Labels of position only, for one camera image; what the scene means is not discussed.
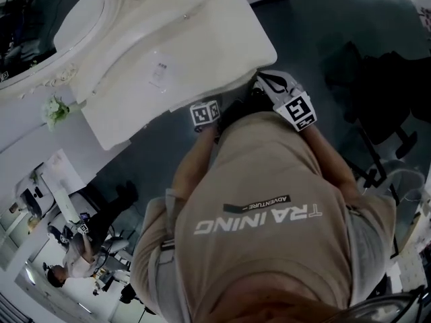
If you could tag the person's right forearm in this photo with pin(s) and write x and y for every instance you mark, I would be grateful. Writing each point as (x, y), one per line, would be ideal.
(331, 163)

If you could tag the black office chair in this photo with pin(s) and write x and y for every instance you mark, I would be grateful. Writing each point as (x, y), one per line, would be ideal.
(377, 89)

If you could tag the person's left forearm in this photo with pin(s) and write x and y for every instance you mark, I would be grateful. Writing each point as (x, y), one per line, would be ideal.
(198, 153)

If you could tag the clear label sheet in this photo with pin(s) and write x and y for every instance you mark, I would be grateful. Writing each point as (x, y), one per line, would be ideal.
(161, 72)

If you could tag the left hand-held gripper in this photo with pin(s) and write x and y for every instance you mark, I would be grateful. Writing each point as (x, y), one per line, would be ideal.
(204, 113)

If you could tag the grey chair with black base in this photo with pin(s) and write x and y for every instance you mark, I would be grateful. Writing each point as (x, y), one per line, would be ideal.
(404, 177)

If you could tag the white ornate dressing table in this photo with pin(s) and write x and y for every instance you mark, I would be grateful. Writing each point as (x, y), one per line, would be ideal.
(202, 45)

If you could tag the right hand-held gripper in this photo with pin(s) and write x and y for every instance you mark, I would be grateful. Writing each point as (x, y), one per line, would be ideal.
(296, 109)

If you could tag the person's black trousers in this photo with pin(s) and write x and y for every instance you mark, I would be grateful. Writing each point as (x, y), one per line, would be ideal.
(242, 113)

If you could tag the cluttered white workbench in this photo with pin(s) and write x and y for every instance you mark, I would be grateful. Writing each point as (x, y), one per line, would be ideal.
(414, 247)

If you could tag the person's beige printed t-shirt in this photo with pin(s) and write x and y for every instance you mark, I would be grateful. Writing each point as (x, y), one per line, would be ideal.
(262, 231)

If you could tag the oval white-framed mirror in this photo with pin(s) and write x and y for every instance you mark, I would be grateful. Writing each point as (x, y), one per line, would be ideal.
(40, 22)

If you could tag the dark head mount rim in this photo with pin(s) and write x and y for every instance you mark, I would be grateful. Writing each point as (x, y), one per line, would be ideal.
(380, 306)

